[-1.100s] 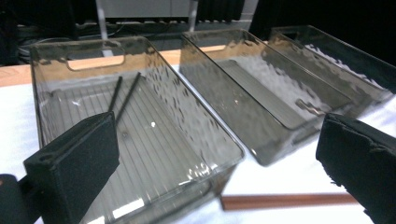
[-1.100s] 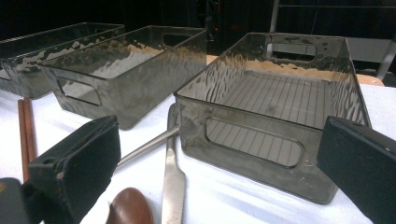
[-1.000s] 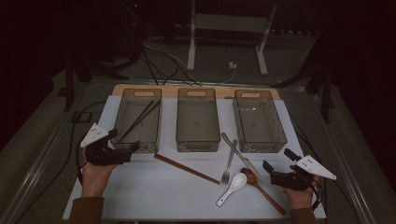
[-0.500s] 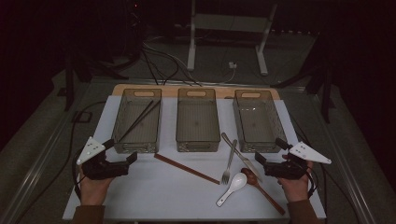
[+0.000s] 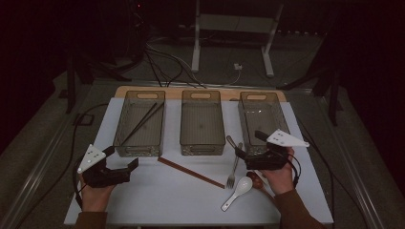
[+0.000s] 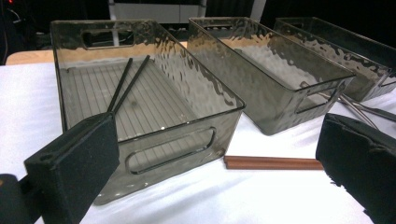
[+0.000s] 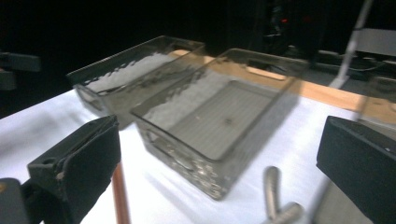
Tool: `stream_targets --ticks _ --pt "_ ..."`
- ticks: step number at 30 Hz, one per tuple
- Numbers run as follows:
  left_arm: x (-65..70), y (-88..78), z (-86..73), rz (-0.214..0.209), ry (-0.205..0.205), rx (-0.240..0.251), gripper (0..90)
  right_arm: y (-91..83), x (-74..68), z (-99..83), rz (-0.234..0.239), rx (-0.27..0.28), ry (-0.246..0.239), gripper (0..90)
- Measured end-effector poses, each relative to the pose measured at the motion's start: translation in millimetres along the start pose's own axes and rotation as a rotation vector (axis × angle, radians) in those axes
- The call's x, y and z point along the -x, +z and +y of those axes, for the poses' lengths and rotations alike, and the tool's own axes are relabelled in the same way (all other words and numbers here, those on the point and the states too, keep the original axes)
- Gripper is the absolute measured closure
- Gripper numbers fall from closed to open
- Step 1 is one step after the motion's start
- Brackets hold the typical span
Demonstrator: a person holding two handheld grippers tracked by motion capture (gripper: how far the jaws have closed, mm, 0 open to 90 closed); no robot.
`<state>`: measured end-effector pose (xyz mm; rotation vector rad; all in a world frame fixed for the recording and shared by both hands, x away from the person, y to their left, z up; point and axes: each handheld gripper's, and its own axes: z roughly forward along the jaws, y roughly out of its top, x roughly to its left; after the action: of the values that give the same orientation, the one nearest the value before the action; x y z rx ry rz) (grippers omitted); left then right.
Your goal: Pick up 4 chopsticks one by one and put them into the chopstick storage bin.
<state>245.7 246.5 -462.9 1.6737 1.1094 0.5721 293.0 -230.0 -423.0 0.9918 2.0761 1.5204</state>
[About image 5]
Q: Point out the person's right hand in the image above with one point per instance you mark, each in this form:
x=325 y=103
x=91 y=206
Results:
x=280 y=181

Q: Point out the transparent grey plastic bin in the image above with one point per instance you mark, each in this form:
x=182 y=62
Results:
x=201 y=127
x=140 y=133
x=258 y=114

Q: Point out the metal table knife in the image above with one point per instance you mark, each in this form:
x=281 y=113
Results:
x=230 y=140

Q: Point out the person's left hand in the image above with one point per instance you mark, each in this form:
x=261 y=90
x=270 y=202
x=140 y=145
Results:
x=95 y=197

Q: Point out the white metal stand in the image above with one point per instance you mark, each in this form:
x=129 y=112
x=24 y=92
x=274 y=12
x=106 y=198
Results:
x=196 y=47

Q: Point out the white ceramic spoon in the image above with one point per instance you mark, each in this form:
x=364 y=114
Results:
x=243 y=185

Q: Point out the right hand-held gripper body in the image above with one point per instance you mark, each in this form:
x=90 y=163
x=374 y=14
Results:
x=264 y=162

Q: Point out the white plug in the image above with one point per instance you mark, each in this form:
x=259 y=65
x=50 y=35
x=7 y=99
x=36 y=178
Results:
x=238 y=66

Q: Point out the black tripod stand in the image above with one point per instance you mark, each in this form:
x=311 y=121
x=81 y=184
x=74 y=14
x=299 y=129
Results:
x=70 y=92
x=333 y=101

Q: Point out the metal fork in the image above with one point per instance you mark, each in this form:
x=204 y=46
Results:
x=230 y=182

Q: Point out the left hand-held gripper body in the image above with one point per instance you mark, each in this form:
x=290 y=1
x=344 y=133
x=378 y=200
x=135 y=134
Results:
x=105 y=178

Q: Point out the brown chopstick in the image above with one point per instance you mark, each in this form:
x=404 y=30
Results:
x=191 y=172

